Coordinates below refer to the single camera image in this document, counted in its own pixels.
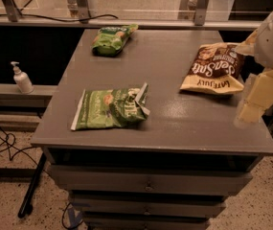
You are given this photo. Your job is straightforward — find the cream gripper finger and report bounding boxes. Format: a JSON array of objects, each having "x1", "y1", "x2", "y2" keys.
[
  {"x1": 234, "y1": 69, "x2": 273, "y2": 127},
  {"x1": 235, "y1": 30, "x2": 258, "y2": 57}
]

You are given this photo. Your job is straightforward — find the green jalapeno chip bag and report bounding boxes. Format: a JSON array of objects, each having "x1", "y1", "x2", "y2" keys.
[{"x1": 71, "y1": 82, "x2": 150, "y2": 130}]

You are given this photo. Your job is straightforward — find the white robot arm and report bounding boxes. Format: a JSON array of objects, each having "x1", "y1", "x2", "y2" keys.
[{"x1": 234, "y1": 12, "x2": 273, "y2": 127}]

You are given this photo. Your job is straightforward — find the brown sea salt chip bag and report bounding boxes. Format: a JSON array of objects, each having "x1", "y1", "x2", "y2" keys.
[{"x1": 180, "y1": 42, "x2": 244, "y2": 95}]

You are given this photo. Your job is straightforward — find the green chip bag at back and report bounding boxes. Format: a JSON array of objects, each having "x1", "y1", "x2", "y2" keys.
[{"x1": 92, "y1": 24, "x2": 138, "y2": 57}]

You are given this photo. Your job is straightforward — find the grey drawer cabinet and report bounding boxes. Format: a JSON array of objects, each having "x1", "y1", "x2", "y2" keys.
[{"x1": 32, "y1": 30, "x2": 273, "y2": 230}]

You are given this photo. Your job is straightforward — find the white pump bottle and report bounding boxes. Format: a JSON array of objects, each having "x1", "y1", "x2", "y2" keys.
[{"x1": 11, "y1": 61, "x2": 34, "y2": 94}]

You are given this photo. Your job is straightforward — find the black table leg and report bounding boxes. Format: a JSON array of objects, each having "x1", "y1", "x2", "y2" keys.
[{"x1": 17, "y1": 154, "x2": 46, "y2": 219}]

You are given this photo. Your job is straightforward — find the black cable on ledge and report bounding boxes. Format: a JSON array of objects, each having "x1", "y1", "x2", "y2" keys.
[{"x1": 0, "y1": 12, "x2": 119, "y2": 23}]

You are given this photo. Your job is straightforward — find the grey metal railing frame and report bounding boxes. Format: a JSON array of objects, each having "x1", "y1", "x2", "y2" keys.
[{"x1": 0, "y1": 0, "x2": 261, "y2": 31}]

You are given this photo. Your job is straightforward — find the black floor cables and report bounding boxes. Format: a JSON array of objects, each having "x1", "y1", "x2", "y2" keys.
[{"x1": 0, "y1": 94, "x2": 44, "y2": 168}]

